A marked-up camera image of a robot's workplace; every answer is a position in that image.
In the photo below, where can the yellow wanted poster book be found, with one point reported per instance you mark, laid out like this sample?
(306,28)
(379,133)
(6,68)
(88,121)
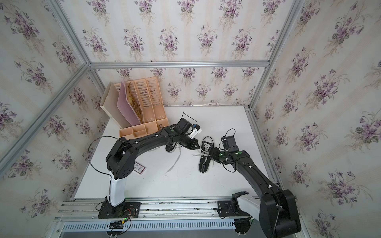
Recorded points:
(135,102)

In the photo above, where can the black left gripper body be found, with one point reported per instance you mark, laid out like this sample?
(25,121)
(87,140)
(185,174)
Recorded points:
(186,142)

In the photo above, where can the small circuit board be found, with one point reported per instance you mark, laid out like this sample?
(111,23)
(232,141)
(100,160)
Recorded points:
(116,225)

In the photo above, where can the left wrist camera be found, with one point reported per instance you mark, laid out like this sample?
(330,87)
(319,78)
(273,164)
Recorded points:
(184,127)

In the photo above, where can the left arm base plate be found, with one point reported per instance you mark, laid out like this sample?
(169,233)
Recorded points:
(123,210)

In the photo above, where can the aluminium rail frame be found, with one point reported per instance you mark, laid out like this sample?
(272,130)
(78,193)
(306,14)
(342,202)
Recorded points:
(174,212)

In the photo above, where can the pink folder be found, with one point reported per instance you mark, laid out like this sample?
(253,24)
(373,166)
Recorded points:
(126,106)

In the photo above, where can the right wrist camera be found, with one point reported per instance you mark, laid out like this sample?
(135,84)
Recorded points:
(229,144)

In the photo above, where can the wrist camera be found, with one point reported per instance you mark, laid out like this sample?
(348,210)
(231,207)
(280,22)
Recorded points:
(229,144)
(184,127)

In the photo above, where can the black canvas sneaker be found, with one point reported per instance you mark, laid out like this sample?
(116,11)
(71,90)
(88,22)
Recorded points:
(171,148)
(206,150)

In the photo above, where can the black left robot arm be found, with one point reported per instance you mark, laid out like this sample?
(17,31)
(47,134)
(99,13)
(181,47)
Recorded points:
(122,157)

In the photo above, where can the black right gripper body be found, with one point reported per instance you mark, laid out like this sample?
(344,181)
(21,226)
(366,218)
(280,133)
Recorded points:
(222,154)

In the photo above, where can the red card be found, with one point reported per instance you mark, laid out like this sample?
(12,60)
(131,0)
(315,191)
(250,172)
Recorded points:
(138,168)

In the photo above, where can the peach plastic file organizer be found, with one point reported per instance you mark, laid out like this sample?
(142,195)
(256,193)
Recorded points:
(152,108)

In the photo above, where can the beige folder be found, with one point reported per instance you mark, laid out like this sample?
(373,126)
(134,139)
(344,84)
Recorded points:
(109,105)

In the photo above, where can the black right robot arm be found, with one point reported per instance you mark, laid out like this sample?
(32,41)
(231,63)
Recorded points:
(276,209)

